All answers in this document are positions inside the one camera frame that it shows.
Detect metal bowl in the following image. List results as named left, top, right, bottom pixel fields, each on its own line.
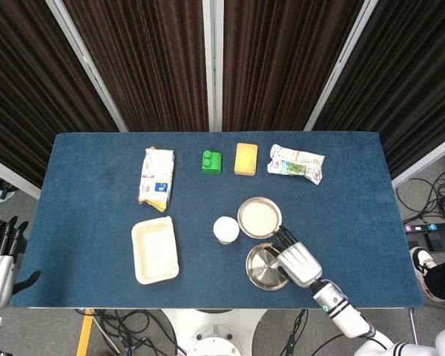
left=237, top=196, right=283, bottom=239

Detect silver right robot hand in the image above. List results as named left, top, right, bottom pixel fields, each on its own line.
left=268, top=224, right=323, bottom=289

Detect white partition base rail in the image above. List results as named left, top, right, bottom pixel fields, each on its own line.
left=0, top=153, right=42, bottom=200
left=391, top=139, right=445, bottom=190

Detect white floral paper cup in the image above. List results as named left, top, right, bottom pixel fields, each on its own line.
left=213, top=216, right=240, bottom=245

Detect black foot pedals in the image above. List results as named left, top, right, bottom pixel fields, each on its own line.
left=407, top=230, right=445, bottom=253

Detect yellow sponge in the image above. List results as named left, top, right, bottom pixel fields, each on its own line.
left=234, top=142, right=259, bottom=177

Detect green toy block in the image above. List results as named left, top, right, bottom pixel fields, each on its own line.
left=201, top=150, right=224, bottom=175

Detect white yellow flour bag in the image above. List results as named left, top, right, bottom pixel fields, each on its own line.
left=138, top=147, right=177, bottom=213

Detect small metal spoon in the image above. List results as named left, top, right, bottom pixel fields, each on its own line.
left=252, top=257, right=285, bottom=276

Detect blue felt table cover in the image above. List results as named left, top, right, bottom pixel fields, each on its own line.
left=10, top=131, right=426, bottom=309

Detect yellow floor tape strip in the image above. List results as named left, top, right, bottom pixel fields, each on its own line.
left=76, top=309, right=94, bottom=356

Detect flat metal plate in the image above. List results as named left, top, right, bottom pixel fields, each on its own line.
left=245, top=242, right=294, bottom=291

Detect crumpled white snack wrapper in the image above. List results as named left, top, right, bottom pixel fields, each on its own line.
left=266, top=143, right=326, bottom=185

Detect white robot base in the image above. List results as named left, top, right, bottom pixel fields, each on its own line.
left=159, top=308, right=268, bottom=356

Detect white partition post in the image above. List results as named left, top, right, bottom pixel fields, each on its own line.
left=202, top=0, right=225, bottom=133
left=45, top=0, right=129, bottom=134
left=303, top=0, right=380, bottom=131

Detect cream plastic food container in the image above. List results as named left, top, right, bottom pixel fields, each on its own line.
left=131, top=216, right=181, bottom=286

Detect dark brown curtain panel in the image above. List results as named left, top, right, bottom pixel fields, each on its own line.
left=62, top=0, right=210, bottom=133
left=222, top=0, right=365, bottom=133
left=0, top=0, right=119, bottom=188
left=313, top=0, right=445, bottom=179

